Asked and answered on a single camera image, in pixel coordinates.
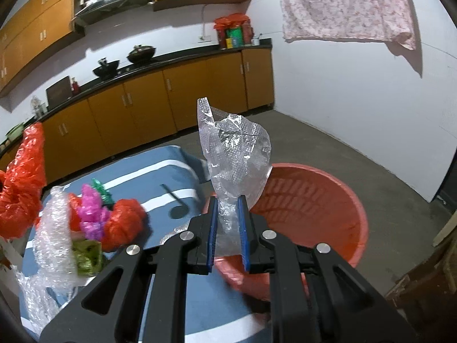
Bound clear bubble wrap bag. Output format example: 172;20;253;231
197;97;272;257

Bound olive green foil wrapper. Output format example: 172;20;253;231
72;239;108;276

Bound magenta plastic bag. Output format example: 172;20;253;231
77;184;111;241

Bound large orange plastic bag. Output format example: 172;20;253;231
0;122;47;239

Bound lower wooden kitchen cabinets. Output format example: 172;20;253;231
0;47;276;187

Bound wooden kitchen cabinets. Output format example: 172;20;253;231
0;0;254;98
0;47;276;187

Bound upper wooden kitchen cabinets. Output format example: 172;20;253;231
0;0;254;98

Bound red plastic basket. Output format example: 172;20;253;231
202;162;370;303

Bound small red plastic bag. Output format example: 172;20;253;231
68;194;147;252

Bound long clear bubble wrap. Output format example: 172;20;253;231
15;186;86;335

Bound wooden stool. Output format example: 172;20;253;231
386;215;456;342

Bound black open wok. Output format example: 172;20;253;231
93;58;119;79

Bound red bottle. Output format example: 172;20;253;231
71;77;80;95

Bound black wok with lid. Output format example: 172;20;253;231
127;45;156;64

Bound dark cutting board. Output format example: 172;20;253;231
46;76;73;111

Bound glass jar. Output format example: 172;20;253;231
30;95;47;119

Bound green bowl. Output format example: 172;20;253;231
6;123;24;143

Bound red bag with boxes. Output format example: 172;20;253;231
214;13;253;49

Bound pink floral hanging cloth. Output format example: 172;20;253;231
280;0;416;50

